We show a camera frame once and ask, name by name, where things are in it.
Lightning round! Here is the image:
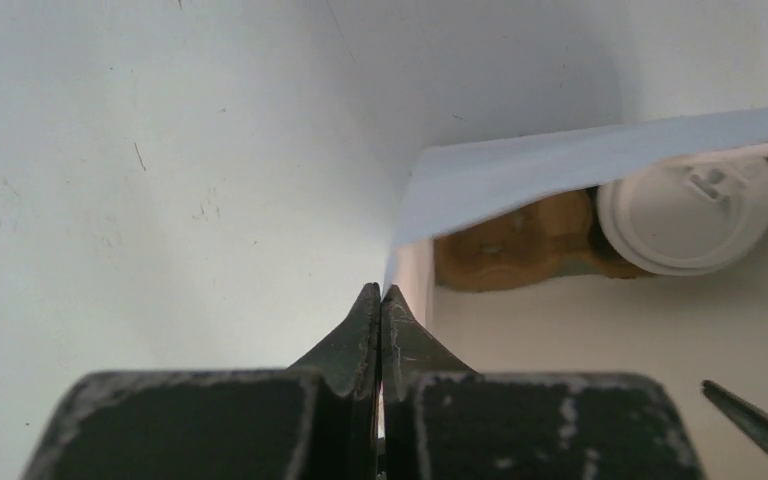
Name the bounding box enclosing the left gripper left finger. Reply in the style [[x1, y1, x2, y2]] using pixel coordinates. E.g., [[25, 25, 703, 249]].
[[24, 283, 381, 479]]

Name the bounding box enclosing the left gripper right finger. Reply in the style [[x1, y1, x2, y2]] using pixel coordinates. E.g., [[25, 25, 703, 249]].
[[380, 287, 704, 479]]

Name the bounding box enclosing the light blue paper bag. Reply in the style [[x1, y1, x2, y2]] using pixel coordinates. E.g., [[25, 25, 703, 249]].
[[391, 107, 768, 479]]

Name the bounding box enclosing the brown pulp cup carrier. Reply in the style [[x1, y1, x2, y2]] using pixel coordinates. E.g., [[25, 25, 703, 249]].
[[434, 187, 651, 292]]

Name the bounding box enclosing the white cup lid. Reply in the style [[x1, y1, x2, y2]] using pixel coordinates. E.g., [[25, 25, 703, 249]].
[[595, 157, 768, 276]]

